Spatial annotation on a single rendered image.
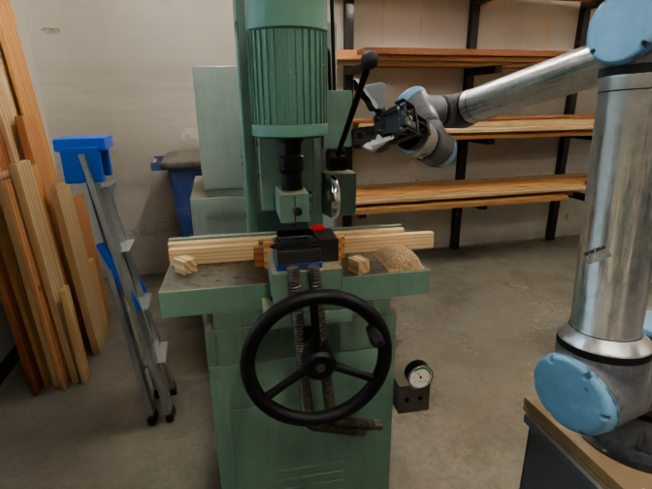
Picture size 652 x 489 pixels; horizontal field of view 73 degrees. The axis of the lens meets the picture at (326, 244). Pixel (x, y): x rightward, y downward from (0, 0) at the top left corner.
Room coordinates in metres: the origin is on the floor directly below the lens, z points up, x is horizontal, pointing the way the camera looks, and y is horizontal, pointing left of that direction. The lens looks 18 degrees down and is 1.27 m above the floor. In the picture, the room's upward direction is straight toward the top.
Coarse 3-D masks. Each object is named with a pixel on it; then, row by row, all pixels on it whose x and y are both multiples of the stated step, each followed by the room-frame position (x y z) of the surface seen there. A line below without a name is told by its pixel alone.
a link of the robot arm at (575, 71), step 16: (544, 64) 1.01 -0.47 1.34; (560, 64) 0.97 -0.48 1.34; (576, 64) 0.93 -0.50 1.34; (592, 64) 0.91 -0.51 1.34; (496, 80) 1.14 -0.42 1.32; (512, 80) 1.08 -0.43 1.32; (528, 80) 1.03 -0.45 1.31; (544, 80) 1.00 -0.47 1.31; (560, 80) 0.97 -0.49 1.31; (576, 80) 0.94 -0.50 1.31; (592, 80) 0.92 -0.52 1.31; (448, 96) 1.25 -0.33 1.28; (464, 96) 1.21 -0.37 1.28; (480, 96) 1.15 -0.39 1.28; (496, 96) 1.11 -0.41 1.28; (512, 96) 1.07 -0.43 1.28; (528, 96) 1.04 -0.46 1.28; (544, 96) 1.01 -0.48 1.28; (560, 96) 1.00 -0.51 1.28; (448, 112) 1.22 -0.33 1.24; (464, 112) 1.21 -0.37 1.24; (480, 112) 1.16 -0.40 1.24; (496, 112) 1.13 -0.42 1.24
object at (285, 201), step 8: (280, 184) 1.12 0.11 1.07; (280, 192) 1.02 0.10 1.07; (288, 192) 1.02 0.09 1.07; (296, 192) 1.02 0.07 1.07; (304, 192) 1.02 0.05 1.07; (280, 200) 1.00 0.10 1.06; (288, 200) 1.00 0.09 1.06; (296, 200) 1.00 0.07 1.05; (304, 200) 1.01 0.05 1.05; (280, 208) 1.00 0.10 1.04; (288, 208) 1.00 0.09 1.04; (304, 208) 1.01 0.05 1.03; (280, 216) 1.00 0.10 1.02; (288, 216) 1.00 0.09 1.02; (296, 216) 1.00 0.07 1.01; (304, 216) 1.01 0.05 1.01
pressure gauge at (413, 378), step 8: (416, 360) 0.90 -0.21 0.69; (408, 368) 0.89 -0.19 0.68; (416, 368) 0.87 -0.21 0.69; (424, 368) 0.88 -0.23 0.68; (408, 376) 0.87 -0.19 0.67; (416, 376) 0.88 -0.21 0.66; (424, 376) 0.88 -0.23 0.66; (432, 376) 0.88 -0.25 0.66; (416, 384) 0.88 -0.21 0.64; (424, 384) 0.88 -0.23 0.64
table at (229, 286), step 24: (216, 264) 1.00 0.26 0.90; (240, 264) 0.99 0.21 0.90; (168, 288) 0.85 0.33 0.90; (192, 288) 0.85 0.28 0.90; (216, 288) 0.86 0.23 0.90; (240, 288) 0.86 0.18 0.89; (264, 288) 0.87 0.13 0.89; (360, 288) 0.91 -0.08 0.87; (384, 288) 0.93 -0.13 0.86; (408, 288) 0.94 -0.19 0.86; (168, 312) 0.84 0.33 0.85; (192, 312) 0.84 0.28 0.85; (216, 312) 0.85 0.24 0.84; (336, 312) 0.81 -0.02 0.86
